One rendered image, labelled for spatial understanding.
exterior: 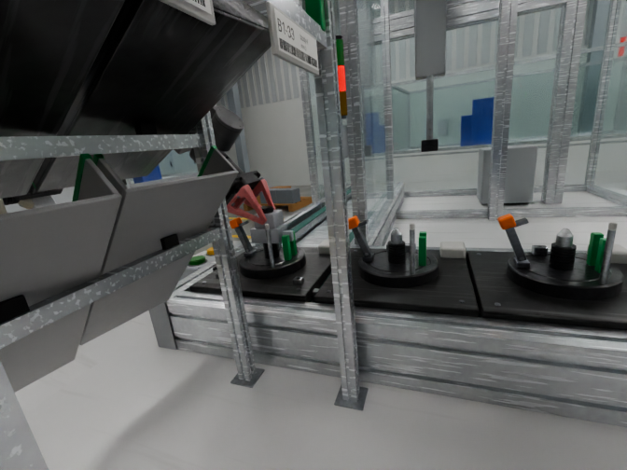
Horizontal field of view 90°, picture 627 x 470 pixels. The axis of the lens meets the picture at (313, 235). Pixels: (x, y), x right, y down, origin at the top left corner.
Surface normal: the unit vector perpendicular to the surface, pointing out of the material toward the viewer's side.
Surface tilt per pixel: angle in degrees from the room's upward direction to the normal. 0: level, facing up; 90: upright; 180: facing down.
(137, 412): 0
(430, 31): 90
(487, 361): 90
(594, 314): 0
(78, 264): 135
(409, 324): 0
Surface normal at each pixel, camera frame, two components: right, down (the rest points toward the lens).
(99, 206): 0.68, 0.72
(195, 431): -0.10, -0.96
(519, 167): -0.34, 0.29
